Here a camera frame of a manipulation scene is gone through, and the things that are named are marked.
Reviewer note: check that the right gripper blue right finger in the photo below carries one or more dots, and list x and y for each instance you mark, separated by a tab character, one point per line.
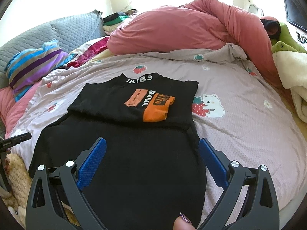
260	207

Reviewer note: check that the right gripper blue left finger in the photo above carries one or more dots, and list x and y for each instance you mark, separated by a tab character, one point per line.
56	199

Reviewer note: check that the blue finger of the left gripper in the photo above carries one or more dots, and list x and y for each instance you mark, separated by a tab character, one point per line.
13	141

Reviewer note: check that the black IKISS sweater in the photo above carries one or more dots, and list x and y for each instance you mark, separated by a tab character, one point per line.
151	172

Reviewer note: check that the stack of folded clothes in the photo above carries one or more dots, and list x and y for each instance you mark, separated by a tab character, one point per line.
117	19

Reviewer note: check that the left hand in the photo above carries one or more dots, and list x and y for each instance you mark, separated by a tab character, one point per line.
7	166

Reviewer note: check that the right hand thumb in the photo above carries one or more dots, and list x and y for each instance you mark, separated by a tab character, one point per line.
182	223

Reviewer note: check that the beige fuzzy left sleeve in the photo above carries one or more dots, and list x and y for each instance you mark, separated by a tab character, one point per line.
20	182

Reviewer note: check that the striped purple blue pillow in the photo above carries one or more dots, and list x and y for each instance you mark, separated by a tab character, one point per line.
29	66

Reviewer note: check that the pink strawberry print bedsheet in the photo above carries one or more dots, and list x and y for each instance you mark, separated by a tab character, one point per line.
235	108

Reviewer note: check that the grey quilted headboard cushion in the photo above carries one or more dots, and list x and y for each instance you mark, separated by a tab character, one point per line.
70	32

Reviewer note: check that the magenta red garment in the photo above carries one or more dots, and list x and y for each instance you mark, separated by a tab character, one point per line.
86	52

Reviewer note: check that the cream fleece blanket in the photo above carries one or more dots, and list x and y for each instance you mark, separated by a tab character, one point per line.
291	67

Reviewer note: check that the green garment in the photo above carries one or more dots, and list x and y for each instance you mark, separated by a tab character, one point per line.
286	42

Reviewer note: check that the dark black garment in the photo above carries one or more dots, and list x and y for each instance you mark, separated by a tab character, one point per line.
272	27

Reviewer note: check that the salmon pink duvet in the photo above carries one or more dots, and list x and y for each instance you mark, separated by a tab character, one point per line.
201	24

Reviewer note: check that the black monitor screen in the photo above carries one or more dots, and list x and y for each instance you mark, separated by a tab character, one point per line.
294	16

